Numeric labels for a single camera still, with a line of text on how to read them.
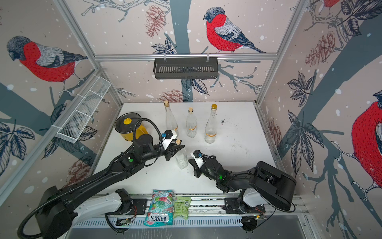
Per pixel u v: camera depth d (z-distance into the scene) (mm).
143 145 559
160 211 698
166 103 777
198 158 707
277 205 416
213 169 626
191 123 951
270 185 437
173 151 650
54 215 379
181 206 728
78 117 839
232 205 730
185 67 1063
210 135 901
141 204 746
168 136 597
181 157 835
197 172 722
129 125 925
